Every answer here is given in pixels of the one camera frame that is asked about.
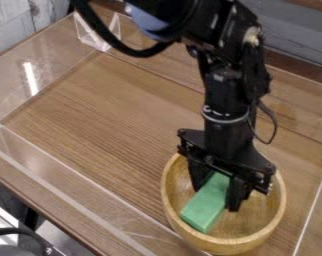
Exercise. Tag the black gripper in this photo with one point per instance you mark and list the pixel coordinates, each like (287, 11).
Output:
(247, 168)

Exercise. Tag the green rectangular block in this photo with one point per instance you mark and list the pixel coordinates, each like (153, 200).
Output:
(207, 204)

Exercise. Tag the brown wooden bowl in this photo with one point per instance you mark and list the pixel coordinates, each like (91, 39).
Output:
(239, 231)

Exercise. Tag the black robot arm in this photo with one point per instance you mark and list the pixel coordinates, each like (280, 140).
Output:
(221, 34)

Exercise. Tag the clear acrylic corner bracket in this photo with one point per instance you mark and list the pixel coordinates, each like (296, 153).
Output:
(88, 36)

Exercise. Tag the clear acrylic barrier wall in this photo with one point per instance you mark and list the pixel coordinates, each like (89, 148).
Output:
(88, 124)

